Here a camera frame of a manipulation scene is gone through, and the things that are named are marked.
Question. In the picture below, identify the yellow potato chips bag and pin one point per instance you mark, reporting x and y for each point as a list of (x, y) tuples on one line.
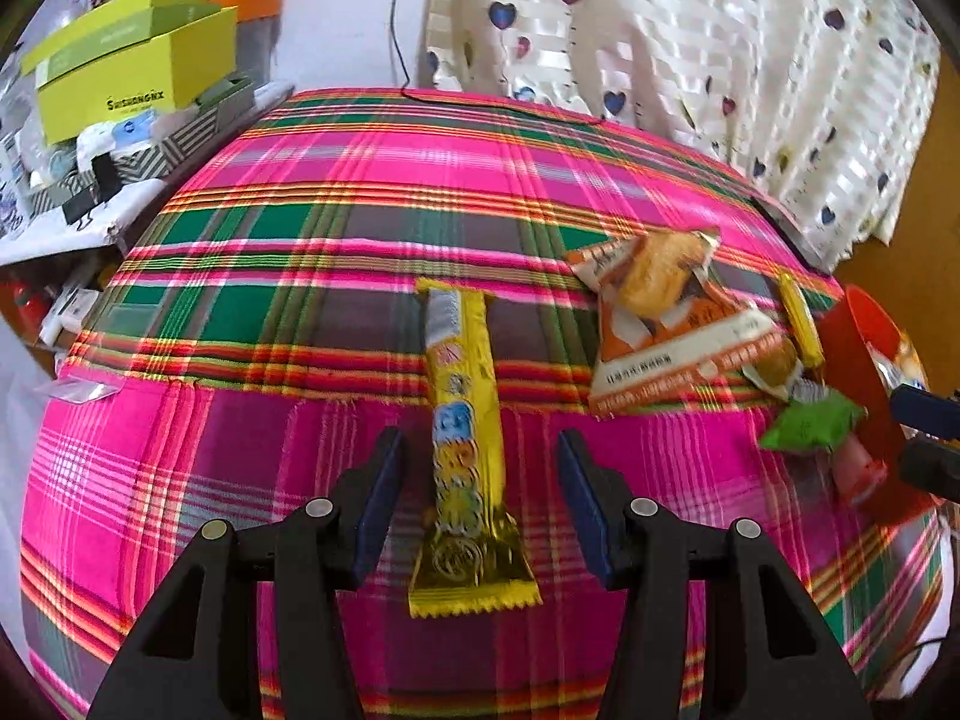
[(904, 360)]

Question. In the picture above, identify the green snack packet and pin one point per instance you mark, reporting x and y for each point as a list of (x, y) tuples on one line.
[(810, 424)]

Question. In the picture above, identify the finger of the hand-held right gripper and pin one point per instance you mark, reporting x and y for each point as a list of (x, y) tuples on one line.
[(922, 409), (930, 469)]

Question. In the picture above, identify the orange and white snack packet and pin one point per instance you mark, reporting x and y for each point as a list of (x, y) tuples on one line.
[(675, 345)]

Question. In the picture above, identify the heart printed curtain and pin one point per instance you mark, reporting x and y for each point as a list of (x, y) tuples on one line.
[(675, 37)]

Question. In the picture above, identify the gold wafer bar packet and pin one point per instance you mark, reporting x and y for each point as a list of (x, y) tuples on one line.
[(457, 465), (801, 319)]

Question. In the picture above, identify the striped grey box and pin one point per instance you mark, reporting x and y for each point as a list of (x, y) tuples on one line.
[(187, 135)]

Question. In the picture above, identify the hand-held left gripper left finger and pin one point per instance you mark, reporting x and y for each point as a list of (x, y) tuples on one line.
[(379, 499)]

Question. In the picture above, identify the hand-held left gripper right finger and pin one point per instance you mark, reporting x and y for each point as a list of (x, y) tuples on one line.
[(585, 517)]

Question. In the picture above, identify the lime green cardboard box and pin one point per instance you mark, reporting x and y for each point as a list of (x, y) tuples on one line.
[(135, 82)]

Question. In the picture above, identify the wooden wardrobe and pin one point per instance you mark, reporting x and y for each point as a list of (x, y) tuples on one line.
[(922, 240)]

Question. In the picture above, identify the red jelly cup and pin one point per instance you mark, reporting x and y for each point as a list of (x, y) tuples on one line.
[(855, 469)]

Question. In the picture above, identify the red plastic basket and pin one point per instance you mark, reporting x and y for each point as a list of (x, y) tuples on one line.
[(855, 360)]

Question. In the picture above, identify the small clear plastic bag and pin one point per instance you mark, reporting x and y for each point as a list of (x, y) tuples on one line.
[(79, 390)]

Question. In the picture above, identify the black smartphone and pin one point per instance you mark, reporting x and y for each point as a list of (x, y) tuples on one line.
[(787, 229)]

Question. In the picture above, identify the white side table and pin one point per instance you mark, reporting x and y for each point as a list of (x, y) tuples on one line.
[(45, 236)]

